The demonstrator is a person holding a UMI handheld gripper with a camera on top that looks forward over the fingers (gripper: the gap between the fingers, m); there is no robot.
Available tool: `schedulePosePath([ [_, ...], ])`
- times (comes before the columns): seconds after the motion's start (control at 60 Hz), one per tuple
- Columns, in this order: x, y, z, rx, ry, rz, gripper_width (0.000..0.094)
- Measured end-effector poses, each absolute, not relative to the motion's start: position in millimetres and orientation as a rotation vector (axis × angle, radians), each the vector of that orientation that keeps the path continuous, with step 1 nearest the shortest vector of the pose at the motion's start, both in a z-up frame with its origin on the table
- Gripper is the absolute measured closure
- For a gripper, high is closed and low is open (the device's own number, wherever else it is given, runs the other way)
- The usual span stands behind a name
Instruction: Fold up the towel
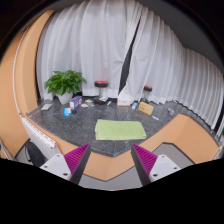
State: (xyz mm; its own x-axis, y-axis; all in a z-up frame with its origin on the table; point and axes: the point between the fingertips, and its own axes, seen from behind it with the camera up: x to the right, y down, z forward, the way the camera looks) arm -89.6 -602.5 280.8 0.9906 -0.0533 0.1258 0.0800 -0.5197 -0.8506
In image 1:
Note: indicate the red black stool right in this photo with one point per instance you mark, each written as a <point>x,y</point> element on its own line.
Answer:
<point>147,91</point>

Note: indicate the grey flat card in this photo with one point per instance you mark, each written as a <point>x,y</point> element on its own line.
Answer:
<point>46,107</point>

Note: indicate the white curtain left panel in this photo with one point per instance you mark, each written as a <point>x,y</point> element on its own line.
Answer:
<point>93,38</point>

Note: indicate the small blue white packet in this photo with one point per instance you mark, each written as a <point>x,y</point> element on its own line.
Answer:
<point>134,105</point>

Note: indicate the yellow cardboard box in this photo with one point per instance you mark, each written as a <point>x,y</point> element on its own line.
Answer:
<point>146,108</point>

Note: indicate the small blue box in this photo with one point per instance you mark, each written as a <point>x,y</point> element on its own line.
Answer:
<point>67,112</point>

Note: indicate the red black stool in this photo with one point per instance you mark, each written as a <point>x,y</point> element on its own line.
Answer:
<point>100,85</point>
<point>147,91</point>

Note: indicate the green potted plant white pot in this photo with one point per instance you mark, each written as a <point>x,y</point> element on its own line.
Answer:
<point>64,84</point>

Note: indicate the black object with papers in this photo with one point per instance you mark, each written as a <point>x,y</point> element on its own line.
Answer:
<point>100,100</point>

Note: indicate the white curtain panel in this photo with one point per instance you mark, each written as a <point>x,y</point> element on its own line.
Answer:
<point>93,38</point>
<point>174,72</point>

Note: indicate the green folded towel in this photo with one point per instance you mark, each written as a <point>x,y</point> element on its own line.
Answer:
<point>119,130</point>

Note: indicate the black office chair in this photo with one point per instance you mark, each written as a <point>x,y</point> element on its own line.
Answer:
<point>35,155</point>

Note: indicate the red black stool left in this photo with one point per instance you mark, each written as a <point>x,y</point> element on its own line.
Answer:
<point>100,85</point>

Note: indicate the purple white box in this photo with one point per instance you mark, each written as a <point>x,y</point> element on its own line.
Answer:
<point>75,102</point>

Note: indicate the small purple item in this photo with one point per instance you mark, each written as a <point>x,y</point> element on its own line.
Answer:
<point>171,111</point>

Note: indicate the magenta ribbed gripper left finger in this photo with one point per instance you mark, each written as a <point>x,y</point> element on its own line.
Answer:
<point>69,166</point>

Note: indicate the white tissue box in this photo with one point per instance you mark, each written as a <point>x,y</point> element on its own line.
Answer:
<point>123,102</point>

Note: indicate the white curtain right panel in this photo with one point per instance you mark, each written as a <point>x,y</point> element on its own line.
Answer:
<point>174,72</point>

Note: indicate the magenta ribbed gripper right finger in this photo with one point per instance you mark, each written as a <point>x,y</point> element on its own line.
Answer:
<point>151,167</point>

